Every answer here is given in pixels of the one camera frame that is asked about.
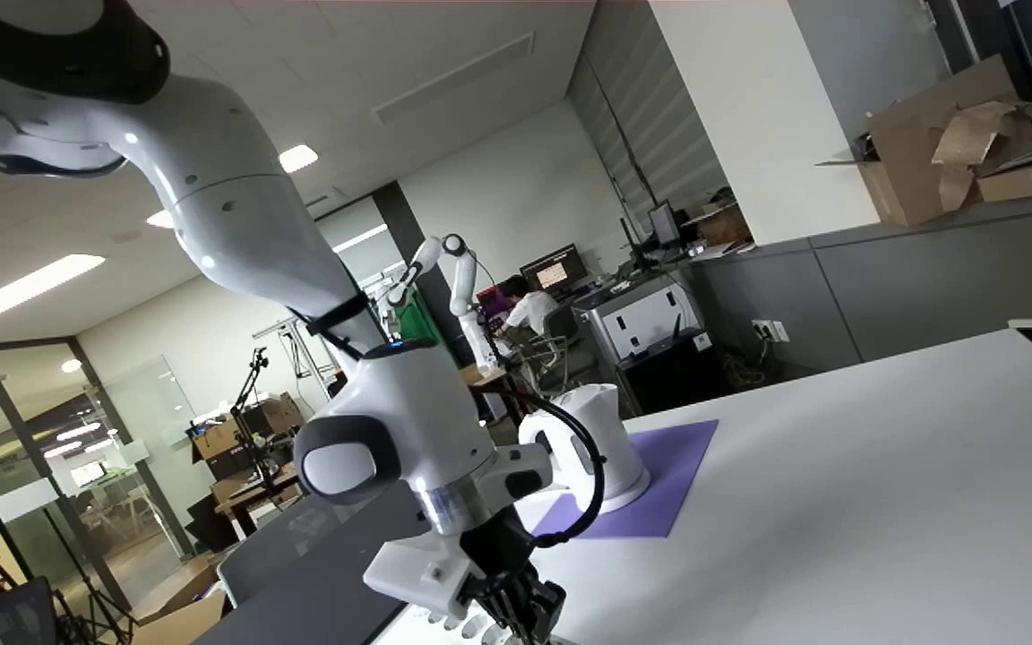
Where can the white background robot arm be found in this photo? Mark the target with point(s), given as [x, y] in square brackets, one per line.
[464, 292]

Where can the grey low partition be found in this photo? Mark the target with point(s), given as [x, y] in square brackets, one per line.
[923, 288]

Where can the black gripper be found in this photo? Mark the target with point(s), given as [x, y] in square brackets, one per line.
[502, 559]

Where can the grey window blinds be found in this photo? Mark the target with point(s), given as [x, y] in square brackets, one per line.
[648, 131]

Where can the small cardboard box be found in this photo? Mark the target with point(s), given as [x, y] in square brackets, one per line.
[271, 414]

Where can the ceiling light panel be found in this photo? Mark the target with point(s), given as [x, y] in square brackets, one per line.
[298, 159]
[15, 292]

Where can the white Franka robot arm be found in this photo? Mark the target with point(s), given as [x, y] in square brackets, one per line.
[243, 202]

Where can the open cardboard box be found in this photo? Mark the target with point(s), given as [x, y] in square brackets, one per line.
[913, 157]

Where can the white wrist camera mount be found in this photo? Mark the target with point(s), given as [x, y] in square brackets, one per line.
[414, 574]

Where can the person in white shirt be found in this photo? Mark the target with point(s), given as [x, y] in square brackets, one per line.
[531, 312]

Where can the grey metal cabinet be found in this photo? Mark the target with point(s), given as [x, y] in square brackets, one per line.
[648, 324]

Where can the purple paper mat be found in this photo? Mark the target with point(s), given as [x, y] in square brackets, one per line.
[676, 477]

